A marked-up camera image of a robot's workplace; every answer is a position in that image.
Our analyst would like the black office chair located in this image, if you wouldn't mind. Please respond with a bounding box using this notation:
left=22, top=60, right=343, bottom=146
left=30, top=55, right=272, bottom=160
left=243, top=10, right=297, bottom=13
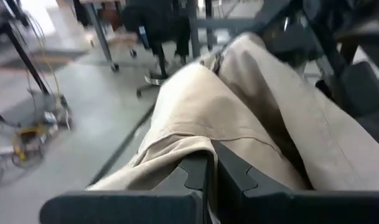
left=119, top=0, right=193, bottom=99

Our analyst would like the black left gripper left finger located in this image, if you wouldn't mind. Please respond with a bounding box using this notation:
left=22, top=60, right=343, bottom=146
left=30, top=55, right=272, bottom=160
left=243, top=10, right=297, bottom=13
left=39, top=151, right=214, bottom=224

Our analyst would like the yellow cable bundle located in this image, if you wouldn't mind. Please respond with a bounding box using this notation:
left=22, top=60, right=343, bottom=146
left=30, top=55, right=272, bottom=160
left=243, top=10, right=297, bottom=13
left=8, top=93, right=73, bottom=170

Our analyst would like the grey table leg with caster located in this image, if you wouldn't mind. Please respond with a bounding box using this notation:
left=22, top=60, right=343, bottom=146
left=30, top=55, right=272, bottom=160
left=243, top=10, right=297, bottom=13
left=80, top=0, right=121, bottom=73

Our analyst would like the black equipment stand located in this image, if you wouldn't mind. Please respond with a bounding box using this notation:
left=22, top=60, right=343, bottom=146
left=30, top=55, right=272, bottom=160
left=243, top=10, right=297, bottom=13
left=0, top=0, right=52, bottom=125

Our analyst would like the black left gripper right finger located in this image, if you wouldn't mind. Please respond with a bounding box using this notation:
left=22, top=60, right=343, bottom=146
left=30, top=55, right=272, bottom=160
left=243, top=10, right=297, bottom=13
left=212, top=141, right=379, bottom=224

